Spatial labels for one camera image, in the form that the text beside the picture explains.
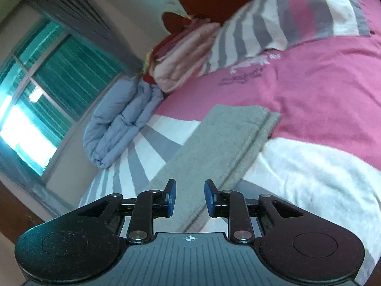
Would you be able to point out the window with green glass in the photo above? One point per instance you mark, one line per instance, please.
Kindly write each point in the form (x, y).
(47, 84)

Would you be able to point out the grey pants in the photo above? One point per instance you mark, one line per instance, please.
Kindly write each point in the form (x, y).
(222, 148)

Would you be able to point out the grey curtain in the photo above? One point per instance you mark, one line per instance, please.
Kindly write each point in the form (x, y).
(84, 20)

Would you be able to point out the folded pink blanket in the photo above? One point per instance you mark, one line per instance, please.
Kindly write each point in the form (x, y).
(179, 55)

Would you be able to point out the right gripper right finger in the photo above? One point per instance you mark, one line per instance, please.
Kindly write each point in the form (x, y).
(231, 205)

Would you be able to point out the striped pink grey bedsheet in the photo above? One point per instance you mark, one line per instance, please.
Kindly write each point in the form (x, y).
(323, 155)

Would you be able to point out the folded blue-grey quilt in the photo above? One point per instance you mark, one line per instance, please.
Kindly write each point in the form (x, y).
(124, 110)

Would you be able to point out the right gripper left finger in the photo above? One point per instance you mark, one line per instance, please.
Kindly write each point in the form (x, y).
(145, 208)

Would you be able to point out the striped pillow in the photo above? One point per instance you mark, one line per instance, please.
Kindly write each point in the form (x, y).
(262, 25)

